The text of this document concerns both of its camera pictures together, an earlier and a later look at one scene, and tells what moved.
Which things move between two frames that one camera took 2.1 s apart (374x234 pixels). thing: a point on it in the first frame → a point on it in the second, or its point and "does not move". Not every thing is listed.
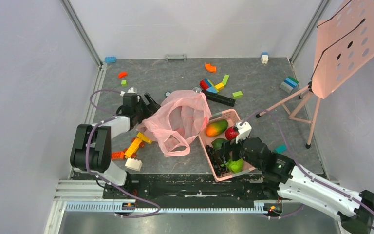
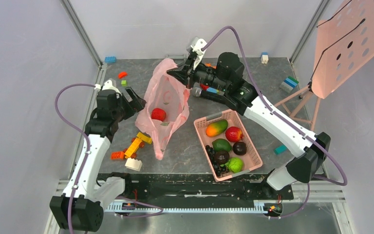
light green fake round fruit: [236, 166] does not move
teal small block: [281, 148] does not move
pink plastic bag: [181, 116] → [167, 90]
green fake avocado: [217, 143] does not move
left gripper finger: [152, 103] → [138, 103]
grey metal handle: [174, 57] does not move
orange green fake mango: [216, 127] does not move
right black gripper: [231, 150] → [189, 72]
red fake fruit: [231, 133] does not move
